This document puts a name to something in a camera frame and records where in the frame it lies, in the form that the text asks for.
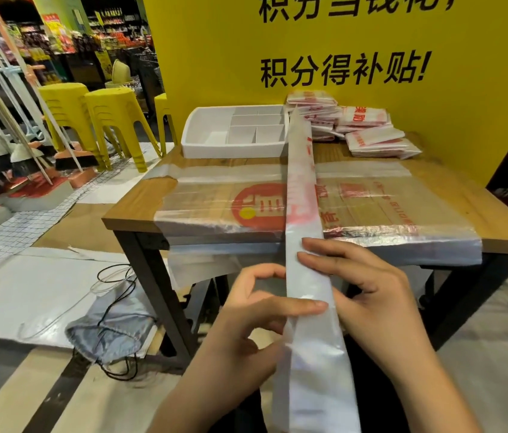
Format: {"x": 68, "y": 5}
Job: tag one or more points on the white grid floor mat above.
{"x": 19, "y": 229}

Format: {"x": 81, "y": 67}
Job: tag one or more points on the wooden table with black legs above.
{"x": 484, "y": 207}

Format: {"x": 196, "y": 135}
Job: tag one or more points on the yellow sign board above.
{"x": 461, "y": 108}

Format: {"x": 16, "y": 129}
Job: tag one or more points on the person's right forearm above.
{"x": 430, "y": 401}

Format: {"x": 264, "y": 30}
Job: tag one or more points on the person's left hand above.
{"x": 231, "y": 342}

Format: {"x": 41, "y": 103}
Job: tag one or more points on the person's left thumb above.
{"x": 290, "y": 308}

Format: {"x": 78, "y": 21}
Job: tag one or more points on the person's left forearm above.
{"x": 209, "y": 401}

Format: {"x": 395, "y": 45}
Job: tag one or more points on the store shelves with goods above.
{"x": 114, "y": 26}

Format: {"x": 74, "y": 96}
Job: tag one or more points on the shopping cart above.
{"x": 148, "y": 76}

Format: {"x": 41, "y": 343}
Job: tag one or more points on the yellow plastic stool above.
{"x": 67, "y": 108}
{"x": 161, "y": 108}
{"x": 116, "y": 112}

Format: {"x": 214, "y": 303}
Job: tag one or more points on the white divided plastic tray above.
{"x": 218, "y": 146}

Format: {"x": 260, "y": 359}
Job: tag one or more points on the person's right thumb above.
{"x": 321, "y": 269}

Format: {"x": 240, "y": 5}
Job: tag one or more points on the white plastic bag strip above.
{"x": 301, "y": 198}

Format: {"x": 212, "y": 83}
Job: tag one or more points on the yellow red poster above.
{"x": 58, "y": 33}

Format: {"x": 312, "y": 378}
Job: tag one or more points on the pile of folded bag packets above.
{"x": 371, "y": 137}

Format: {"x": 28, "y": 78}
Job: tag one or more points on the red white display base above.
{"x": 33, "y": 191}

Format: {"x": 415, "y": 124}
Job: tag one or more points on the stack of flat plastic bags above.
{"x": 371, "y": 207}

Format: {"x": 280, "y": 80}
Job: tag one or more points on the white floor sheet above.
{"x": 33, "y": 293}

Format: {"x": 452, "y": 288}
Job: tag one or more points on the person's right hand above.
{"x": 375, "y": 306}

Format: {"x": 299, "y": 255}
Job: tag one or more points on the grey fabric bag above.
{"x": 114, "y": 333}

